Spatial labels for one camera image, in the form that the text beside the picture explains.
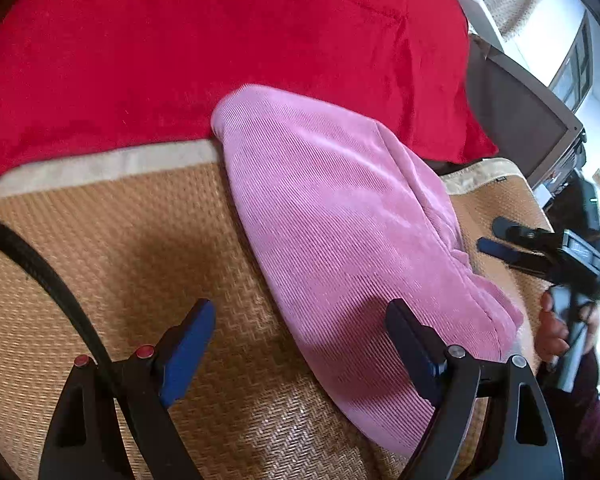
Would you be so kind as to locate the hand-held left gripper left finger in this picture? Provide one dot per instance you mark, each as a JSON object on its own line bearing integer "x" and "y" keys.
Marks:
{"x": 190, "y": 350}

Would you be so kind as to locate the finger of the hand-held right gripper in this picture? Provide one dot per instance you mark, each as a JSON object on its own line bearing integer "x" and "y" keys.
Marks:
{"x": 499, "y": 250}
{"x": 514, "y": 230}

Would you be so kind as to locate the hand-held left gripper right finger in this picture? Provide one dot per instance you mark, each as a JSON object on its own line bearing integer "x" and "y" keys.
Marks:
{"x": 409, "y": 345}

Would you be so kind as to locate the person's right forearm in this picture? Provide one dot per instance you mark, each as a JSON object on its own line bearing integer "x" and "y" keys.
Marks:
{"x": 592, "y": 410}

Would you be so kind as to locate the person's right hand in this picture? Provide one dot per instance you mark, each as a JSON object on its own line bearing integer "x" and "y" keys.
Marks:
{"x": 552, "y": 332}

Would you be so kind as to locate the woven bamboo mat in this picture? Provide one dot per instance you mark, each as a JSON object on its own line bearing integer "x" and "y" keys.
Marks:
{"x": 130, "y": 240}

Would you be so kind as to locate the window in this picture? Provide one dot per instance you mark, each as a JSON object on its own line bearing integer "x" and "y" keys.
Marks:
{"x": 574, "y": 70}

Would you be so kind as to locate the white board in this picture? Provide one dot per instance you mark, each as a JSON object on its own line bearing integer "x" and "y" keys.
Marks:
{"x": 479, "y": 15}

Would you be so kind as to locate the red plush blanket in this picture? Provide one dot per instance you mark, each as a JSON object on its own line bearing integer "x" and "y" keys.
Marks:
{"x": 180, "y": 45}

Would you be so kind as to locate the grey bed frame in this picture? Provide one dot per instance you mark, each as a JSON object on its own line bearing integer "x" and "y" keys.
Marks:
{"x": 524, "y": 110}

